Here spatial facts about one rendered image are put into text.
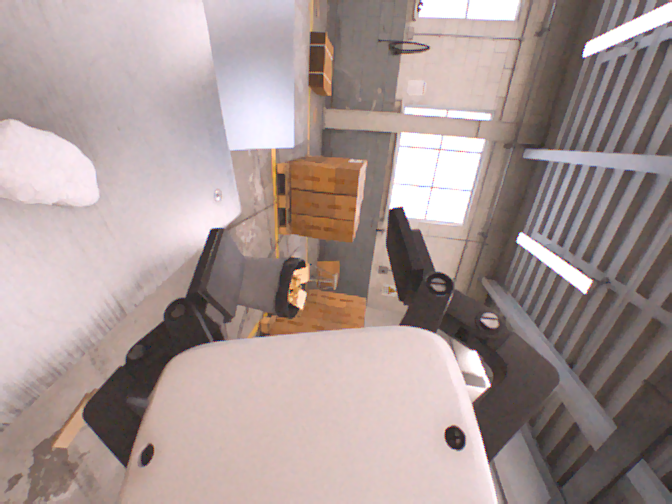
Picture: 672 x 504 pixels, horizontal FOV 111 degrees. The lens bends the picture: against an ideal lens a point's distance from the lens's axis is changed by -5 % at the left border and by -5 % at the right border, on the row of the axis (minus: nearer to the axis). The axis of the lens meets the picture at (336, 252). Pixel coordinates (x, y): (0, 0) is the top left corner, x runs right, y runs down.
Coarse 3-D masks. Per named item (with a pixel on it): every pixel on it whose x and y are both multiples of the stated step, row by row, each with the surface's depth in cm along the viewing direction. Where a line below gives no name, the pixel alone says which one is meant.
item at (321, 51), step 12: (312, 36) 309; (324, 36) 306; (312, 48) 315; (324, 48) 311; (312, 60) 319; (324, 60) 316; (312, 72) 322; (324, 72) 325; (312, 84) 329; (324, 84) 333
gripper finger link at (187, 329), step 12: (180, 300) 10; (168, 312) 10; (180, 312) 10; (192, 312) 10; (168, 324) 10; (180, 324) 10; (192, 324) 10; (204, 324) 10; (180, 336) 9; (192, 336) 9; (204, 336) 9; (216, 336) 12; (180, 348) 9
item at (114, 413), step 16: (128, 368) 10; (160, 368) 10; (112, 384) 9; (128, 384) 9; (144, 384) 10; (96, 400) 9; (112, 400) 9; (128, 400) 9; (144, 400) 10; (96, 416) 9; (112, 416) 9; (128, 416) 8; (96, 432) 8; (112, 432) 8; (128, 432) 8; (112, 448) 8; (128, 448) 8
